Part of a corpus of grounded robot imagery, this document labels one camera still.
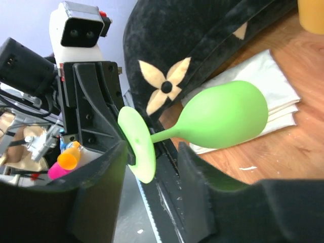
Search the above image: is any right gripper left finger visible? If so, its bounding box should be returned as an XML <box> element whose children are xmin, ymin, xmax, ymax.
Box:
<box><xmin>1</xmin><ymin>141</ymin><xmax>128</xmax><ymax>242</ymax></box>

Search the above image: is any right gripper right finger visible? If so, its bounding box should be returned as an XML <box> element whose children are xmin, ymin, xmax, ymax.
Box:
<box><xmin>178</xmin><ymin>143</ymin><xmax>323</xmax><ymax>242</ymax></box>

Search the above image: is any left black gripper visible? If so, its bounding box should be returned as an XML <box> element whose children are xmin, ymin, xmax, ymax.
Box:
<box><xmin>58</xmin><ymin>61</ymin><xmax>136</xmax><ymax>166</ymax></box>

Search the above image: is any green wine glass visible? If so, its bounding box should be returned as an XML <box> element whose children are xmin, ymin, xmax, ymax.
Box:
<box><xmin>117</xmin><ymin>80</ymin><xmax>268</xmax><ymax>183</ymax></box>

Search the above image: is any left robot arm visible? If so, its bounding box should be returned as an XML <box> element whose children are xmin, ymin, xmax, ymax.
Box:
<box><xmin>1</xmin><ymin>38</ymin><xmax>126</xmax><ymax>153</ymax></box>

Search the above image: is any front yellow wine glass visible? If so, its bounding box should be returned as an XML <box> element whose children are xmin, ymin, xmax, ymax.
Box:
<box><xmin>298</xmin><ymin>0</ymin><xmax>323</xmax><ymax>35</ymax></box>

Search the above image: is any pink plastic cup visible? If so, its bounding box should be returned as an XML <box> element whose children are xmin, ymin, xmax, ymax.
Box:
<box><xmin>48</xmin><ymin>162</ymin><xmax>72</xmax><ymax>180</ymax></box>

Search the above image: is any orange plastic cup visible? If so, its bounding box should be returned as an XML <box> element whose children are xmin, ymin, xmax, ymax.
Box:
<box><xmin>57</xmin><ymin>141</ymin><xmax>80</xmax><ymax>171</ymax></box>

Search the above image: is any black floral plush pillow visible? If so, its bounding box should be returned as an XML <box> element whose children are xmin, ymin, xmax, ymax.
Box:
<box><xmin>123</xmin><ymin>1</ymin><xmax>297</xmax><ymax>122</ymax></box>

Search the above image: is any folded white cloth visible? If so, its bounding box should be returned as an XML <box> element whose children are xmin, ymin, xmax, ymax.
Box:
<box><xmin>181</xmin><ymin>50</ymin><xmax>301</xmax><ymax>154</ymax></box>

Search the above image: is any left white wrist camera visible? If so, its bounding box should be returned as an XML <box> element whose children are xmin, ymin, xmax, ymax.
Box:
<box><xmin>49</xmin><ymin>1</ymin><xmax>112</xmax><ymax>65</ymax></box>

